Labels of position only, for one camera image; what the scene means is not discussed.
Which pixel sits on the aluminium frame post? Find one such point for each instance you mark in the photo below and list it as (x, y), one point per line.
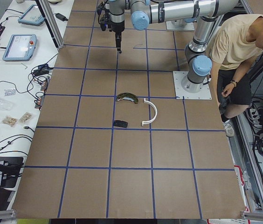
(49, 19)

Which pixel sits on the person in beige shirt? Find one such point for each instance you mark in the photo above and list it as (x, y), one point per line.
(233, 49)

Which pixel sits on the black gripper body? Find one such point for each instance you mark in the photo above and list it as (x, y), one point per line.
(117, 27)

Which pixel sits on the green brake shoe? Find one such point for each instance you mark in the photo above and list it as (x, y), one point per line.
(127, 96)

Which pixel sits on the teach pendant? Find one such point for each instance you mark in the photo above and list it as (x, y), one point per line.
(32, 16)
(20, 47)

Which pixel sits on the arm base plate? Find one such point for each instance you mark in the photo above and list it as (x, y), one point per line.
(184, 89)
(184, 25)

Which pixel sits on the near teach pendant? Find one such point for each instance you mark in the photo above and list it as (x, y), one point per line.
(20, 47)

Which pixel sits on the snack bag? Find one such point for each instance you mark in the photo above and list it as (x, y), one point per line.
(25, 117)
(8, 120)

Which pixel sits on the far teach pendant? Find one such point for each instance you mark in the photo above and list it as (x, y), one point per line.
(32, 16)

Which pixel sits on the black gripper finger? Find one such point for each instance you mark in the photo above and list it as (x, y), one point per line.
(120, 50)
(118, 44)

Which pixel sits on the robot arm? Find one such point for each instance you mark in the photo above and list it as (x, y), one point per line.
(146, 12)

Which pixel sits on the white curved plastic bracket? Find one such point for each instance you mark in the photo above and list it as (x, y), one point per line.
(151, 104)

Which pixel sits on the black brake pad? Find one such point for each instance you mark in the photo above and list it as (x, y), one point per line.
(120, 123)

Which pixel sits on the black power adapter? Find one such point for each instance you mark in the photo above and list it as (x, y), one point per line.
(42, 70)

